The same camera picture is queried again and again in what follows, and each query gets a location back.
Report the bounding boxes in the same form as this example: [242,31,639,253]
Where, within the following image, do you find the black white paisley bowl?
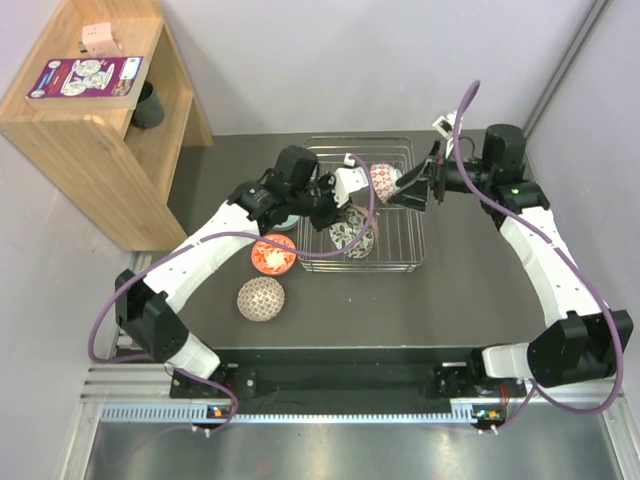
[329,206,376,260]

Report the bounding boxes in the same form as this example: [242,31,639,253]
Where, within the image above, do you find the red floral bowl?
[251,241,297,276]

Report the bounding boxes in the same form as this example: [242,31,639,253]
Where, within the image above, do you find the pink power adapter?
[78,22,122,58]

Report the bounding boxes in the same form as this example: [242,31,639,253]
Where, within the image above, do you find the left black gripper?
[289,172,352,233]

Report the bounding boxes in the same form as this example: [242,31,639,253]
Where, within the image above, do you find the beige lattice patterned bowl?
[237,277,285,322]

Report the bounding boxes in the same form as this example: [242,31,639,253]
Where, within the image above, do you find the aluminium rail frame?
[61,347,639,479]

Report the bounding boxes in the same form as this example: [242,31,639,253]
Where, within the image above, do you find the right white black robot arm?
[389,124,617,396]

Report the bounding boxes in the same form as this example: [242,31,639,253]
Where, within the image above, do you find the wooden shelf unit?
[1,1,213,251]

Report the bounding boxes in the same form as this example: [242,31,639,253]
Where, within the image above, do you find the mint green bowl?
[273,215,300,232]

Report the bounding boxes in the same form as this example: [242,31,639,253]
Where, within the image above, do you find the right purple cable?
[452,79,626,434]

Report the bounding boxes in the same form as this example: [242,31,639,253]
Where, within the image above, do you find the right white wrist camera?
[432,111,457,139]

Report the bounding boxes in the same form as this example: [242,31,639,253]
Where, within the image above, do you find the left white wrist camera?
[333,153,370,208]

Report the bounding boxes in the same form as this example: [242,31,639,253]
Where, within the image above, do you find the purple book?
[25,56,148,110]

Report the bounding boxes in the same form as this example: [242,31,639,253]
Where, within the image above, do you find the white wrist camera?
[432,111,457,139]
[333,153,370,208]

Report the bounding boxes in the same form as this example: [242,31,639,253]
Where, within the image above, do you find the white red patterned bowl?
[370,164,403,203]

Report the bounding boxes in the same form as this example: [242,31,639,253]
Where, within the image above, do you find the dark grey cup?
[131,81,165,129]

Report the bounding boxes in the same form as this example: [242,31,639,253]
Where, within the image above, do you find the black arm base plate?
[168,363,526,401]

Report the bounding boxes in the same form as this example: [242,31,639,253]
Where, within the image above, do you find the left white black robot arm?
[115,146,367,397]

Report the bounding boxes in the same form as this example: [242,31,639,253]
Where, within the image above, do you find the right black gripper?
[386,140,492,215]

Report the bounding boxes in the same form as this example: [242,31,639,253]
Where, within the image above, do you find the metal wire dish rack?
[297,136,426,273]

